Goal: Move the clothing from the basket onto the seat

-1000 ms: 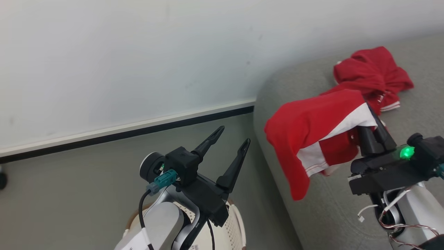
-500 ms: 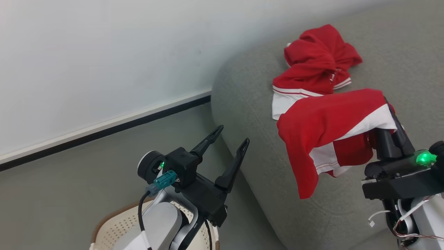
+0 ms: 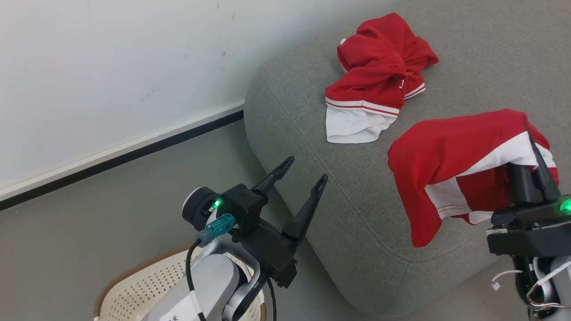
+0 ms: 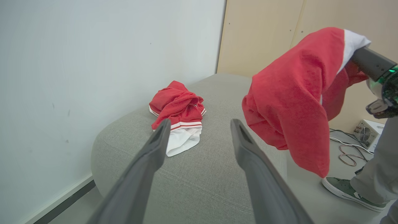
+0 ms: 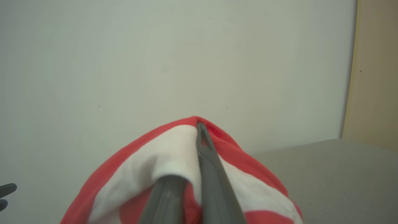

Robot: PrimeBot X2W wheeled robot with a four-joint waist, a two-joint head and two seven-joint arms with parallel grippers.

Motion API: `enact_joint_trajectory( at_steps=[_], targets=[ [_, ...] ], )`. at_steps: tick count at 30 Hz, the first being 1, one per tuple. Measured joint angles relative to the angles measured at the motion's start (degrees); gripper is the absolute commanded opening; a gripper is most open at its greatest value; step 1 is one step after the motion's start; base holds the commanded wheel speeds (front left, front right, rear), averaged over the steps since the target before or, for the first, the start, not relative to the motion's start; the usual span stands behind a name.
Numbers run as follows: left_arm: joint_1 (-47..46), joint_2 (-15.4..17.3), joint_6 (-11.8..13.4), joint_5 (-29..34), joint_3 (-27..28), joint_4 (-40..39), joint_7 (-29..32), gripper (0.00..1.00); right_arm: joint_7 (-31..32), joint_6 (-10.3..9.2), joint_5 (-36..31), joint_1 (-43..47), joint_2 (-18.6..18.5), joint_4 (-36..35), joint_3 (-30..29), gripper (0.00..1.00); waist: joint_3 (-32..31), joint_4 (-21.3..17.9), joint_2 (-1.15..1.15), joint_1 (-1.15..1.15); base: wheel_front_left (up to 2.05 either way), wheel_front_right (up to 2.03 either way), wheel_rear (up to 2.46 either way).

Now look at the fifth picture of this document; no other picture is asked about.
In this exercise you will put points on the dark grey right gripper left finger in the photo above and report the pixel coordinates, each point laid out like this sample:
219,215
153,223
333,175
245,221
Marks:
166,202

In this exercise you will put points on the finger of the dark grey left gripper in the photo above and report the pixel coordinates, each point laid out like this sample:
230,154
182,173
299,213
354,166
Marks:
7,189
2,204

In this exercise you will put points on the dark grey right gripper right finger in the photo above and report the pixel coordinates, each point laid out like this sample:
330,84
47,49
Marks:
214,186

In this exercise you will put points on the red and white garment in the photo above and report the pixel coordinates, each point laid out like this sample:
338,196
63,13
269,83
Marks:
174,149

